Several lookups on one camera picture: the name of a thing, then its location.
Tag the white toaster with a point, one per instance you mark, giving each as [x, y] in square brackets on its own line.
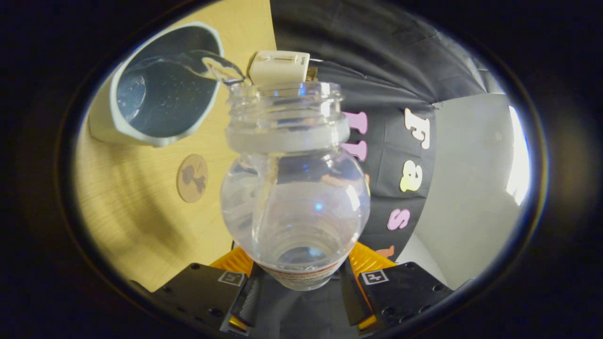
[278, 68]

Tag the black backdrop cloth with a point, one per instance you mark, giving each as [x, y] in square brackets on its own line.
[377, 56]

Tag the toast slice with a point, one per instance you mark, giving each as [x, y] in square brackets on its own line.
[312, 73]

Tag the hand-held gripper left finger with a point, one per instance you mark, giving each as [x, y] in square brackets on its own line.
[249, 296]

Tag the clear plastic bottle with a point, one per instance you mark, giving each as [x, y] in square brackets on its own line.
[301, 212]

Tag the round wooden coaster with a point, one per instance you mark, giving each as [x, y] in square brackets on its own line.
[192, 179]

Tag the wooden table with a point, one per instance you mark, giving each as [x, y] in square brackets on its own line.
[136, 221]

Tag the pale green cup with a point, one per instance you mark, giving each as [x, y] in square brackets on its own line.
[160, 103]

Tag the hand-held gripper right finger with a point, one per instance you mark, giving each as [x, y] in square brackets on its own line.
[353, 299]

